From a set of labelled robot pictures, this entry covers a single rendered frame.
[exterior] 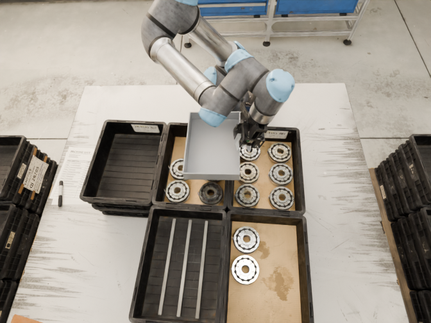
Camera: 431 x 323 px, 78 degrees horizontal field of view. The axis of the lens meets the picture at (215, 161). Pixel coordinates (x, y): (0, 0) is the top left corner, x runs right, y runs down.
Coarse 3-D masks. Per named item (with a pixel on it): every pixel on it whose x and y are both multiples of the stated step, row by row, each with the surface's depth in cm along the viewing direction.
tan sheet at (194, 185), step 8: (176, 144) 129; (184, 144) 129; (176, 152) 127; (184, 152) 127; (168, 184) 119; (192, 184) 119; (200, 184) 119; (176, 192) 117; (192, 192) 117; (168, 200) 116; (192, 200) 116
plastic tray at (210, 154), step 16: (192, 112) 105; (240, 112) 103; (192, 128) 107; (208, 128) 106; (224, 128) 106; (192, 144) 104; (208, 144) 103; (224, 144) 103; (192, 160) 100; (208, 160) 100; (224, 160) 99; (192, 176) 95; (208, 176) 94; (224, 176) 93
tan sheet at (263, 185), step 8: (264, 144) 127; (272, 144) 127; (288, 144) 126; (248, 152) 125; (264, 152) 125; (240, 160) 124; (264, 160) 123; (264, 168) 121; (264, 176) 119; (240, 184) 118; (256, 184) 118; (264, 184) 118; (272, 184) 117; (264, 192) 116; (264, 200) 114; (272, 208) 112
